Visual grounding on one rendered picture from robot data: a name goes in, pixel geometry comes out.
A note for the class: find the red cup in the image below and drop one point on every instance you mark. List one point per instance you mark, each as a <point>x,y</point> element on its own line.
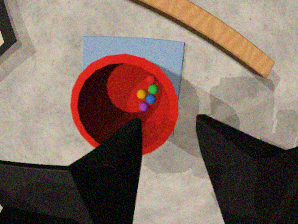
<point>104,99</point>

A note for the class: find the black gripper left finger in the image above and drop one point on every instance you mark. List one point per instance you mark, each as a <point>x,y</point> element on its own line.
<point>100,188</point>

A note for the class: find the orange marble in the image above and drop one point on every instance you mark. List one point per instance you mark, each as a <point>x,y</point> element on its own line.
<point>142,94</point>

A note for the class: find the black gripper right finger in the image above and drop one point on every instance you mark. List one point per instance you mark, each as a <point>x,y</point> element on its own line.
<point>253,181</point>

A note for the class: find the purple marble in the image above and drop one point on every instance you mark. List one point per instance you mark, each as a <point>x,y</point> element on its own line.
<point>144,106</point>

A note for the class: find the orange curved flat bar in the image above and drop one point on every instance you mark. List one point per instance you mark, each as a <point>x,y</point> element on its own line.
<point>213,30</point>

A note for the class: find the green marble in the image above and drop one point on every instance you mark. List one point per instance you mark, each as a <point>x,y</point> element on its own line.
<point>153,89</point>

